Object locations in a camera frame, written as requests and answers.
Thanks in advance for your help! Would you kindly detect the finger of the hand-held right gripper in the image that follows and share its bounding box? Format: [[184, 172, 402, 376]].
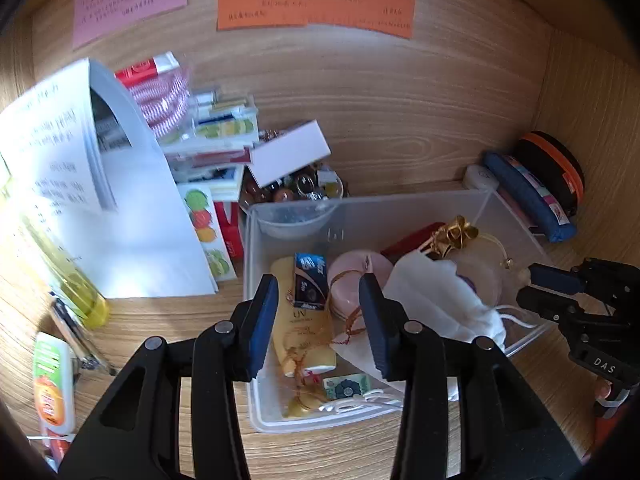
[[516, 283, 617, 340], [529, 257, 640, 307]]

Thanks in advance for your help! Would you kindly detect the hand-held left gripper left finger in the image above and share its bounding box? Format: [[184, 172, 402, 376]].
[[57, 273, 280, 480]]

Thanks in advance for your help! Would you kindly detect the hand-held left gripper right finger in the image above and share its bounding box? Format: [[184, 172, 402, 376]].
[[358, 272, 583, 480]]

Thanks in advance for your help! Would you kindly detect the gold sunscreen bottle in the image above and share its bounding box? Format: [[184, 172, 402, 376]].
[[270, 255, 338, 379]]

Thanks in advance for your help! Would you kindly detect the blue black small box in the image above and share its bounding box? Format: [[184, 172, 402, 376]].
[[292, 252, 329, 310]]

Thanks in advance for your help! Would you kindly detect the white face mask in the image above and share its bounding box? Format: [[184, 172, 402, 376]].
[[330, 251, 542, 377]]

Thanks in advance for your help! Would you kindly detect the green printed white packet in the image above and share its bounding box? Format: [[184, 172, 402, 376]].
[[322, 372, 375, 404]]

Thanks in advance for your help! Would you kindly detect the dark red gift box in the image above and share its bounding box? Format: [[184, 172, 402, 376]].
[[381, 221, 446, 266]]

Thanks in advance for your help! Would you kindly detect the clear plastic storage box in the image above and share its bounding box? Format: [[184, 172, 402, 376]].
[[243, 187, 558, 434]]

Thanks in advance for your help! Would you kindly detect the gold ribbon bow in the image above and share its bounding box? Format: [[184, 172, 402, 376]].
[[431, 216, 480, 257]]

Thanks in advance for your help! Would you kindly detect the wooden desktop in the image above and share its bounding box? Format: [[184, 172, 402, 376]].
[[0, 180, 640, 480]]

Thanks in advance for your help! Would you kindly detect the thin gold bangle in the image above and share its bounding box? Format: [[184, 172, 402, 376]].
[[479, 234, 516, 269]]

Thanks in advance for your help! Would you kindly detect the pink round compact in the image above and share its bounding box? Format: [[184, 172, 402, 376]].
[[327, 250, 396, 319]]

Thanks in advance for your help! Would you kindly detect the white round case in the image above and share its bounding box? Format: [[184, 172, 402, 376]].
[[450, 247, 504, 307]]

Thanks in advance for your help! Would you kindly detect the blue pencil pouch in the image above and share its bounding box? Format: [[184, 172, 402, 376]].
[[482, 151, 578, 244]]

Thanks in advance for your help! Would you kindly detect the red carton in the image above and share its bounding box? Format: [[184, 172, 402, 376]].
[[212, 201, 247, 261]]

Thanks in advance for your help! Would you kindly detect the fruit sticker sheet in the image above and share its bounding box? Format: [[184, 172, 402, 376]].
[[177, 183, 238, 281]]

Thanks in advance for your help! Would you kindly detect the colourful patterned pouch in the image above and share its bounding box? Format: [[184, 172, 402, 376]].
[[502, 156, 569, 224]]

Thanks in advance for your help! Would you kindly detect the small clear bowl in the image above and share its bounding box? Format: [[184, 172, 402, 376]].
[[256, 202, 337, 240]]

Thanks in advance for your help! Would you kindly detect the black orange zip case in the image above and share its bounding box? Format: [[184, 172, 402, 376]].
[[515, 131, 586, 219]]

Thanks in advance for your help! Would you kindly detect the white round tin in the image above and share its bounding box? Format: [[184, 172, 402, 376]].
[[462, 164, 501, 190]]

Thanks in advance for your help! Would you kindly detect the pile of bead trinkets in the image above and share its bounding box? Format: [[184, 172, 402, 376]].
[[239, 160, 349, 206]]

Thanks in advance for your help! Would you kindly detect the blue white photo card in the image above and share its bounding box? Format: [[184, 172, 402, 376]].
[[195, 165, 245, 196]]

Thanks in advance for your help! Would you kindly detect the white paper booklet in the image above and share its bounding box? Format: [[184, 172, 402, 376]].
[[0, 57, 220, 300]]

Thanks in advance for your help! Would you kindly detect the white card box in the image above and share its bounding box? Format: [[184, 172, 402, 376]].
[[248, 120, 332, 187]]

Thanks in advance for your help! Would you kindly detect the dark red flat packet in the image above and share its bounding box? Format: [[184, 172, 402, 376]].
[[167, 147, 254, 167]]

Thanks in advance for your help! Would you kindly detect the clear yellow bottle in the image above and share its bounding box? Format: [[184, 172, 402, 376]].
[[22, 210, 110, 330]]

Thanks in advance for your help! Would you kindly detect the silver pen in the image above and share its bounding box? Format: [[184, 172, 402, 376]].
[[50, 297, 117, 376]]

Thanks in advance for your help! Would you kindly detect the green fruit printed packet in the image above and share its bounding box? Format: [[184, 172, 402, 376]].
[[192, 115, 259, 140]]

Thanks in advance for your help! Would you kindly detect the gold striped white packet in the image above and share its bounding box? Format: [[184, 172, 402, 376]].
[[210, 94, 258, 112]]

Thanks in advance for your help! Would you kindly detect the green orange white tube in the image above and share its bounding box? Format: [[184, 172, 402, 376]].
[[32, 332, 77, 437]]

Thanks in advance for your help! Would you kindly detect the red white packet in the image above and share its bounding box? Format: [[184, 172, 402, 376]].
[[115, 51, 180, 86]]

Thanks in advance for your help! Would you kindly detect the orange paper note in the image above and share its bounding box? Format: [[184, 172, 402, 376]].
[[217, 0, 417, 40]]

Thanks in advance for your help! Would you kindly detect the pink paper note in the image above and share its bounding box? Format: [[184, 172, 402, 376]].
[[72, 0, 190, 51]]

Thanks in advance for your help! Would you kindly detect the pink beaded cord bag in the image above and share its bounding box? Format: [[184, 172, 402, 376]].
[[127, 62, 194, 136]]

